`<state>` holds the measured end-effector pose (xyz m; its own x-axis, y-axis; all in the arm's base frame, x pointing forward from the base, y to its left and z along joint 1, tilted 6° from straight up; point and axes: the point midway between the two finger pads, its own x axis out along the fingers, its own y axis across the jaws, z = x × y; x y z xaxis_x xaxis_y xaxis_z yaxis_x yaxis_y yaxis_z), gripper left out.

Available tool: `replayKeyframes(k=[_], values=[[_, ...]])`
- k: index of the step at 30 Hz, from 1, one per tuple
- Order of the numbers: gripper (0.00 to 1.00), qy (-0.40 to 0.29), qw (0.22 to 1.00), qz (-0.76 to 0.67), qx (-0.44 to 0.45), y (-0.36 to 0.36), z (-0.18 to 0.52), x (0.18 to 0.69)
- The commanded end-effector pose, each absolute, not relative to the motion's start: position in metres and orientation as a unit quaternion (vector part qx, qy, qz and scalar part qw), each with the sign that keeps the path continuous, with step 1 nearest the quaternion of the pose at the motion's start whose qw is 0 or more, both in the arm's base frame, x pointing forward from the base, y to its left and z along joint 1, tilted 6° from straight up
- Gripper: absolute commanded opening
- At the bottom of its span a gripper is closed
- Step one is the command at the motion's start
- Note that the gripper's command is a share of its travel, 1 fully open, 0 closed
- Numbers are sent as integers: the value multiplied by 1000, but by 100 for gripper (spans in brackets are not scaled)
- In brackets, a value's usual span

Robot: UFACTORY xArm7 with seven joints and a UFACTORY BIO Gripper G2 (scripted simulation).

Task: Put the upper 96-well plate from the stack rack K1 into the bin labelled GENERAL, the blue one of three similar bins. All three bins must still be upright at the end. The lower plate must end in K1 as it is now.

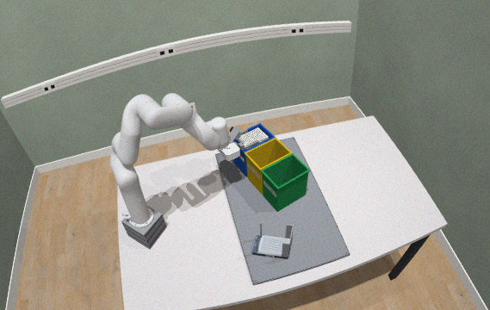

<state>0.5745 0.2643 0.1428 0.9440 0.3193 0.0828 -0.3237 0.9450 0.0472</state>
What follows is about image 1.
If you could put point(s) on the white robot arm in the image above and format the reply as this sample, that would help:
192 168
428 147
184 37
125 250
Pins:
125 144

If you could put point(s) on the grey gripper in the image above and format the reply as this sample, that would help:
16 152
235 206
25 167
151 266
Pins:
232 151

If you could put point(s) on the blue bin with label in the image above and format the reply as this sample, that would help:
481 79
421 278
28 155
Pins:
241 160

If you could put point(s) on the yellow recycle bin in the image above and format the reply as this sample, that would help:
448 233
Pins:
263 156

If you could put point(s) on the green returns bin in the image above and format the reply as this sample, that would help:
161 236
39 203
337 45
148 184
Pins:
280 173

